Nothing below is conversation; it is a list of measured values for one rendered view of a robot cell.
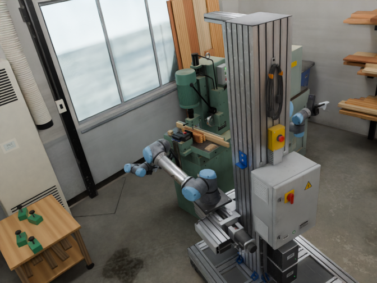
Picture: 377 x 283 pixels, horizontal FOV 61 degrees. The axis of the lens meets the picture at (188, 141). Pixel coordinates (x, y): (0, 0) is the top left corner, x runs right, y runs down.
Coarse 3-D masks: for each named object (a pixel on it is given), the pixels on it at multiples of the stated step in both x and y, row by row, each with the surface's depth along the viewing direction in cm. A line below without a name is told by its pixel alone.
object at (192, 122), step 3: (195, 114) 299; (195, 117) 293; (198, 117) 295; (186, 120) 292; (189, 120) 289; (192, 120) 290; (195, 120) 293; (198, 120) 296; (186, 123) 294; (189, 123) 291; (192, 123) 291; (195, 123) 294; (198, 123) 297; (189, 126) 293; (192, 126) 293
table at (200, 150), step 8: (176, 128) 316; (168, 136) 304; (192, 144) 285; (200, 144) 284; (208, 144) 282; (216, 144) 280; (184, 152) 281; (200, 152) 278; (208, 152) 271; (216, 152) 276
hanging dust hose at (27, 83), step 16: (0, 0) 257; (0, 16) 260; (0, 32) 265; (16, 48) 274; (16, 64) 278; (16, 80) 286; (32, 80) 290; (32, 96) 294; (32, 112) 302; (48, 112) 311; (48, 128) 312
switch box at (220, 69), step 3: (225, 63) 284; (219, 66) 280; (222, 66) 279; (225, 66) 280; (219, 69) 279; (222, 69) 278; (219, 72) 281; (222, 72) 279; (219, 75) 282; (222, 75) 281; (219, 78) 284; (222, 78) 282; (225, 78) 284; (219, 81) 286; (222, 81) 283; (225, 81) 285; (222, 84) 285
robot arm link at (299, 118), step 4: (300, 112) 235; (304, 112) 235; (296, 116) 233; (300, 116) 232; (304, 116) 234; (292, 120) 236; (296, 120) 233; (300, 120) 231; (304, 120) 235; (296, 124) 235; (300, 124) 236
